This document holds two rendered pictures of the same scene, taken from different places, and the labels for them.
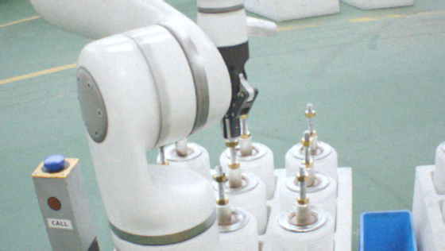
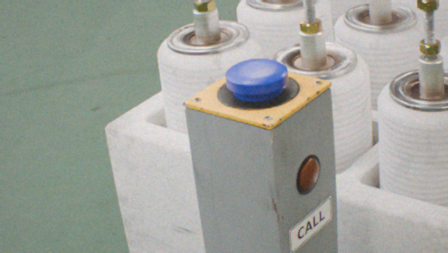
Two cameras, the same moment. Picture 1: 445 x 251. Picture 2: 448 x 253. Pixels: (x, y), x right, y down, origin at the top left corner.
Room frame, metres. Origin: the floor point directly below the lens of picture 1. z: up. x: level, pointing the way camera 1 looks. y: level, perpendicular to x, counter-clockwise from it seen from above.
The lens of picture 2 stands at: (0.64, 0.80, 0.59)
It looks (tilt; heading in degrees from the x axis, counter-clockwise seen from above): 27 degrees down; 300
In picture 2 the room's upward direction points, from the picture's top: 7 degrees counter-clockwise
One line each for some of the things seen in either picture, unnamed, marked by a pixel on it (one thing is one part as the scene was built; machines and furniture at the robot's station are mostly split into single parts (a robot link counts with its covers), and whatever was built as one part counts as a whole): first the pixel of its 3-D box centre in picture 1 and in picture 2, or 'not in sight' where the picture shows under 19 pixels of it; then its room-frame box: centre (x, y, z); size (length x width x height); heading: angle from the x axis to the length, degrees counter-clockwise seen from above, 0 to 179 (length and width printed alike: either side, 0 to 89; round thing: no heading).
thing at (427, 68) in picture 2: not in sight; (431, 76); (0.84, 0.13, 0.26); 0.02 x 0.02 x 0.03
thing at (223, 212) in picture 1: (223, 212); not in sight; (0.81, 0.01, 0.26); 0.02 x 0.02 x 0.03
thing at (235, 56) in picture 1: (225, 65); not in sight; (0.93, -0.01, 0.45); 0.08 x 0.08 x 0.09
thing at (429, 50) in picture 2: not in sight; (430, 46); (0.84, 0.13, 0.29); 0.02 x 0.02 x 0.01; 61
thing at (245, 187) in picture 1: (235, 183); (381, 18); (0.93, -0.01, 0.25); 0.08 x 0.08 x 0.01
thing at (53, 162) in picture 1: (54, 164); (258, 83); (0.91, 0.29, 0.32); 0.04 x 0.04 x 0.02
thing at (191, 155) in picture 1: (182, 152); (208, 38); (1.07, 0.08, 0.25); 0.08 x 0.08 x 0.01
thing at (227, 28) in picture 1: (231, 18); not in sight; (0.94, -0.03, 0.52); 0.11 x 0.09 x 0.06; 123
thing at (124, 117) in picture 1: (147, 137); not in sight; (0.45, 0.06, 0.54); 0.09 x 0.09 x 0.17; 32
